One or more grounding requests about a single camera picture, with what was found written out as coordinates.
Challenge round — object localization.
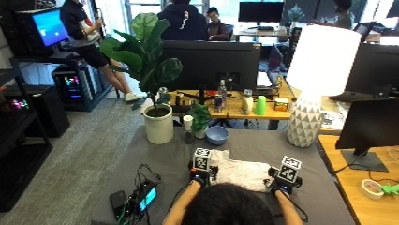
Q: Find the person's right hand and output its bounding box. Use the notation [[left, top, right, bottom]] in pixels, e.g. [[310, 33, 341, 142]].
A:
[[265, 166, 305, 197]]

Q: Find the person's left hand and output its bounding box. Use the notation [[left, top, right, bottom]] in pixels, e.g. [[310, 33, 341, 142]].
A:
[[188, 160, 220, 188]]

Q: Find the white marker cube right glove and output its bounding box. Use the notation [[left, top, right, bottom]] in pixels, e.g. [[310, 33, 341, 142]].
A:
[[276, 155, 304, 185]]

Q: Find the white marker cube glove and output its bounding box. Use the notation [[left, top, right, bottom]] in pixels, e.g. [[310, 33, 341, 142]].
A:
[[192, 147, 213, 173], [276, 155, 304, 185]]

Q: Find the white marker cube left glove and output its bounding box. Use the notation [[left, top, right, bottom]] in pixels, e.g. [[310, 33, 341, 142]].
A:
[[192, 147, 213, 173]]

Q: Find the white crumpled cloth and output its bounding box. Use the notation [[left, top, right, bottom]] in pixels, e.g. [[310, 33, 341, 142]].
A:
[[209, 148, 274, 193]]

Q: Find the blue bowl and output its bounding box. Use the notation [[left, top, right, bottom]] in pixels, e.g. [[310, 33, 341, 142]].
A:
[[205, 125, 230, 146]]

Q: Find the dark bottle with white cap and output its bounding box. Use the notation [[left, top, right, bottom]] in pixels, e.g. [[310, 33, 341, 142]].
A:
[[183, 114, 196, 145]]

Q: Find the black device with lit screen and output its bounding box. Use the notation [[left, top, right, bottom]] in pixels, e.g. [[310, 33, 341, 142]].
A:
[[131, 180, 161, 215]]

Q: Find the small green potted plant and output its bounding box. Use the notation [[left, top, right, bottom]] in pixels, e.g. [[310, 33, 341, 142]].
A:
[[188, 102, 213, 140]]

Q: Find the large white plant pot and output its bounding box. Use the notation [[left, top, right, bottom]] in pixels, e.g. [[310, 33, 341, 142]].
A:
[[140, 103, 176, 145]]

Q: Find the green plastic cup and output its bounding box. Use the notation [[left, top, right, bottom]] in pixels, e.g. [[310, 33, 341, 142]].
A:
[[253, 95, 269, 116]]

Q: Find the yellow small box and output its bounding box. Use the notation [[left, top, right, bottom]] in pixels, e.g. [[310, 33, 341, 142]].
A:
[[273, 97, 290, 113]]

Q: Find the white spray bottle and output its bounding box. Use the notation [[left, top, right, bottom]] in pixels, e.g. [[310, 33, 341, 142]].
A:
[[240, 88, 256, 116]]

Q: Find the white tape roll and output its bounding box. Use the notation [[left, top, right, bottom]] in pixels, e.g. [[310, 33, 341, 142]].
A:
[[360, 178, 386, 201]]

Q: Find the black power bank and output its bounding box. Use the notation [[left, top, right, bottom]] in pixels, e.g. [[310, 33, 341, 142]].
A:
[[109, 189, 131, 218]]

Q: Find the light wooden side desk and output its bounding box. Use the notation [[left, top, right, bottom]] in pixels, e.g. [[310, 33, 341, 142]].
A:
[[317, 133, 399, 225]]

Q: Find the clear water bottle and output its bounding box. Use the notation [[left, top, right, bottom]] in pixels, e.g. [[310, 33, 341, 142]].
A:
[[217, 79, 230, 109]]

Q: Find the green plastic object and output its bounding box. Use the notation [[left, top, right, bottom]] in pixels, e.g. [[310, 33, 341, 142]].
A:
[[379, 183, 399, 197]]

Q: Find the black monitor on square foot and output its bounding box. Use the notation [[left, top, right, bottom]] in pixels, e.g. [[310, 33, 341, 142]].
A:
[[334, 97, 399, 173]]

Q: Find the open laptop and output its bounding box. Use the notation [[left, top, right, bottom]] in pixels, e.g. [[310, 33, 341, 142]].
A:
[[256, 44, 288, 92]]

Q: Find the black monitor with stand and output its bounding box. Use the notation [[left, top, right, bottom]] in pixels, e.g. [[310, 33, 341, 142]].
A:
[[161, 39, 264, 105]]

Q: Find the white table lamp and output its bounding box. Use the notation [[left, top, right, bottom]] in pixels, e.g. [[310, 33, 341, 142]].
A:
[[285, 23, 363, 149]]

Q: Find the large-leaf green plant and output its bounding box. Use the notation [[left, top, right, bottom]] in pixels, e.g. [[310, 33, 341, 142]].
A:
[[99, 11, 185, 117]]

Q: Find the wide black monitor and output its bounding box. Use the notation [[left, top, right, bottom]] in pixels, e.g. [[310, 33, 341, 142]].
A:
[[329, 42, 399, 103]]

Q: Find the computer tower with coloured lights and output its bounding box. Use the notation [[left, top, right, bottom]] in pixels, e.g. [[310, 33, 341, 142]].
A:
[[50, 65, 104, 112]]

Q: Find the black computer case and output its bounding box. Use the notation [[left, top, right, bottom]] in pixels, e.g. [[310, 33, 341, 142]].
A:
[[3, 83, 71, 139]]

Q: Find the black shelf rack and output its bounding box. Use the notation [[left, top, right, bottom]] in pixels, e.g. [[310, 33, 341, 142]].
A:
[[0, 55, 55, 214]]

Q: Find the distant black monitor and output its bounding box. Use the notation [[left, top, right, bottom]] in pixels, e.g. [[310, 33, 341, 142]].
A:
[[237, 1, 288, 31]]

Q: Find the monitor with blue screen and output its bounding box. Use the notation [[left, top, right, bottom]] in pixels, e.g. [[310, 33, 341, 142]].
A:
[[30, 7, 71, 49]]

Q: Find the black glove cable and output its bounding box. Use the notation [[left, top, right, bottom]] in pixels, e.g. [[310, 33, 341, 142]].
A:
[[286, 192, 310, 223]]

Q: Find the black cables bundle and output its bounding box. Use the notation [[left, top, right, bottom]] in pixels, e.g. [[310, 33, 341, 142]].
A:
[[133, 163, 164, 189]]

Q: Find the black monitor cable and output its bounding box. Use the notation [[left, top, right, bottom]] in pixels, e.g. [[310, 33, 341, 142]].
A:
[[330, 149, 399, 186]]

